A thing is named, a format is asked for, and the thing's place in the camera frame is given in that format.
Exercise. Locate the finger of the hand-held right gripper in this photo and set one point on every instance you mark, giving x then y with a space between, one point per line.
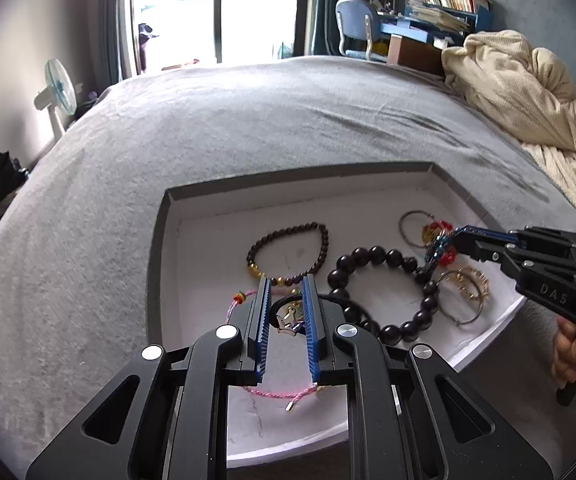
488 250
483 231

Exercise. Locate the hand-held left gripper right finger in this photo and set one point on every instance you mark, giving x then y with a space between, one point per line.
313 345

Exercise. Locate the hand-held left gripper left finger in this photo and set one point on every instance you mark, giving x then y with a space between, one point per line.
264 340

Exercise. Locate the shallow grey cardboard box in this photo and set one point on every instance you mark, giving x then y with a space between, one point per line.
208 240

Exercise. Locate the gold bangle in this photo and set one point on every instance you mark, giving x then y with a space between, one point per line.
468 272

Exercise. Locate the thin silver hoop bangle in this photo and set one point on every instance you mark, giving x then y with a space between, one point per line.
460 324

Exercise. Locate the cream knitted blanket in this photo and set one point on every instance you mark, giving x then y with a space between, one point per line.
508 90

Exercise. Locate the blue wooden desk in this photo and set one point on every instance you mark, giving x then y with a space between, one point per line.
413 50

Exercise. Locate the stack of papers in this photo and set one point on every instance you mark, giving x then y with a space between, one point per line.
435 15

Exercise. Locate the grey bed cover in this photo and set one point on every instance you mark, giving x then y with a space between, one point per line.
218 120

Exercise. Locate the blue desk chair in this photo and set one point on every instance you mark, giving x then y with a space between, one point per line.
353 17

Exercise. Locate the black bag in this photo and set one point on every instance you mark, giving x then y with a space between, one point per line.
5 172

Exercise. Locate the dark hanging cloth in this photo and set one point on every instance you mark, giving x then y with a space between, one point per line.
147 40

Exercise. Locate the white standing fan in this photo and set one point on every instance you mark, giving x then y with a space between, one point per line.
60 85

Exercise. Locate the sliding glass door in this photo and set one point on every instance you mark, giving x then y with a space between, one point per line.
208 10

